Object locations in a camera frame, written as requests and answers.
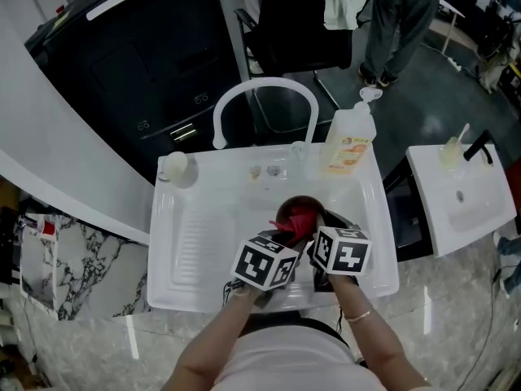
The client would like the person's right forearm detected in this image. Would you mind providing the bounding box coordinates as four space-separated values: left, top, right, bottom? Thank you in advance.
331 274 429 391

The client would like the brown bowl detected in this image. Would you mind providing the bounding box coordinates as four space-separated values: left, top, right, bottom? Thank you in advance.
275 195 327 238

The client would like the white arched faucet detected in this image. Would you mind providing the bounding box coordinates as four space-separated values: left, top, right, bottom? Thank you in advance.
211 77 320 160

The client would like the black chair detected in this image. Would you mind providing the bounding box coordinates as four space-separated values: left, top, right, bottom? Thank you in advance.
233 0 354 134

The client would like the white side table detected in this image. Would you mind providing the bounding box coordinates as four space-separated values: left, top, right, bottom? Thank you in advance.
436 0 466 55

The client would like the white mug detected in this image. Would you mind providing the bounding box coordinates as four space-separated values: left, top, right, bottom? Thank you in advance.
156 150 199 190

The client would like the black cable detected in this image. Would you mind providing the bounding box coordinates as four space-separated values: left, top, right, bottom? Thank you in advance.
458 258 506 391

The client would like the pale green cup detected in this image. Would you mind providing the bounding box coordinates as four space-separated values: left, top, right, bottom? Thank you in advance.
438 135 465 171

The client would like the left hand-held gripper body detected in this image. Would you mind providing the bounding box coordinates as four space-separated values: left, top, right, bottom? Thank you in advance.
222 230 301 305

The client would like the white sink with drainboard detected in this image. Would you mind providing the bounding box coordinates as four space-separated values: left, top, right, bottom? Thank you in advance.
145 142 401 314

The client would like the pump bottle with orange label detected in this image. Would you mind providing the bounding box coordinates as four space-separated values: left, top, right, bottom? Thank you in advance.
318 87 384 178

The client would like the black faucet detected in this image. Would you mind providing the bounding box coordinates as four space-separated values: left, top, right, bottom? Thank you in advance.
462 130 495 167

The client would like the small white washbasin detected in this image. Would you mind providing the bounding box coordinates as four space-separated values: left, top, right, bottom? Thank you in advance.
405 143 518 259

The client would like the thin gold bracelet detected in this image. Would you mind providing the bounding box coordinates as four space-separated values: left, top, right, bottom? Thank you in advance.
344 305 375 323

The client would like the black cabinet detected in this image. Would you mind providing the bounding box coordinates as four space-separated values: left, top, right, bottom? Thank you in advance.
24 0 254 181

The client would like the marble pattern panel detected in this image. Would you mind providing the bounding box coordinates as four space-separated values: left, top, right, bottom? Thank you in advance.
19 213 151 322

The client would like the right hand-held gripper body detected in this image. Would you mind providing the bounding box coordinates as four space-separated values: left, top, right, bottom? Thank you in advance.
307 225 374 294

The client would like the person's left forearm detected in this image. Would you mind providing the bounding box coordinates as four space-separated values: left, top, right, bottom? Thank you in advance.
161 287 266 391

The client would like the person's light shirt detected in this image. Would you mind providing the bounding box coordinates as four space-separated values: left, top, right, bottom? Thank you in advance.
211 323 388 391

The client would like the red cloth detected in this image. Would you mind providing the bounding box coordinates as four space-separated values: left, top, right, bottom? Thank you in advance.
267 211 319 244

